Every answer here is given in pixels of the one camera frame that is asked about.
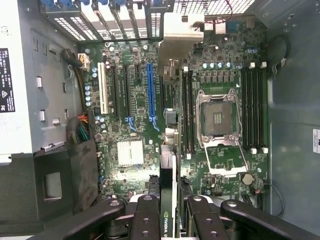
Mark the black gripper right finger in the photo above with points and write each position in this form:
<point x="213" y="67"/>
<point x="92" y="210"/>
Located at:
<point x="207" y="222"/>

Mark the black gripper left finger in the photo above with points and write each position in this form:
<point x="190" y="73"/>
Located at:
<point x="147" y="220"/>

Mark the metal socket cover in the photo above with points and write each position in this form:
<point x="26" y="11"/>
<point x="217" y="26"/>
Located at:
<point x="225" y="172"/>

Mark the silver coin battery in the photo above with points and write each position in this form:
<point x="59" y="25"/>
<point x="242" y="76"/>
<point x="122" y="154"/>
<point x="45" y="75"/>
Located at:
<point x="247" y="178"/>

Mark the green motherboard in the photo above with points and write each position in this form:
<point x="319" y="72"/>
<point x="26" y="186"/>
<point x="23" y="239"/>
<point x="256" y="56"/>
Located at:
<point x="220" y="162"/>

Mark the silver chipset heat sink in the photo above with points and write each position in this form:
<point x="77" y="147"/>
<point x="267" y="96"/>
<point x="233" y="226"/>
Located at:
<point x="130" y="153"/>

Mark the CPU socket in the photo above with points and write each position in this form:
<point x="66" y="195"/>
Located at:
<point x="217" y="117"/>

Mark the black RAM slot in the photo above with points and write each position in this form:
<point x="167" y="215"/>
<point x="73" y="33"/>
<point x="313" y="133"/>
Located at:
<point x="255" y="107"/>
<point x="249" y="107"/>
<point x="186" y="107"/>
<point x="191" y="107"/>
<point x="260" y="107"/>
<point x="244" y="107"/>

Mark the long black expansion slot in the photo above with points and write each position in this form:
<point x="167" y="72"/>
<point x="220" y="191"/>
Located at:
<point x="115" y="92"/>
<point x="166" y="92"/>

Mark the black plastic air shroud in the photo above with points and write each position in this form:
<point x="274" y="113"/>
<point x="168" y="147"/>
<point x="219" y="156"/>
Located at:
<point x="22" y="187"/>

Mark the white case sticker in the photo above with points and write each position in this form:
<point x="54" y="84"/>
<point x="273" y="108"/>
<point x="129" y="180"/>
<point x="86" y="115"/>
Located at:
<point x="316" y="140"/>

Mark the white expansion slot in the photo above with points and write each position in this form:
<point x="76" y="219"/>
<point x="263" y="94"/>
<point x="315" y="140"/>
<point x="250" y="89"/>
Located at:
<point x="102" y="87"/>

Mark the short black expansion slot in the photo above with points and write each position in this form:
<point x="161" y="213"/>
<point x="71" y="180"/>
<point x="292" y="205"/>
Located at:
<point x="138" y="72"/>

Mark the black PC case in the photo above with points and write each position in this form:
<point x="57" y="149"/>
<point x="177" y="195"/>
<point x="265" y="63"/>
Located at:
<point x="295" y="100"/>

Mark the white power connector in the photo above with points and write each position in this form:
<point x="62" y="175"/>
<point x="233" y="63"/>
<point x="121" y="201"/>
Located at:
<point x="83" y="61"/>

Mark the silver power supply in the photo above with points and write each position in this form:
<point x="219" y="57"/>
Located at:
<point x="22" y="87"/>

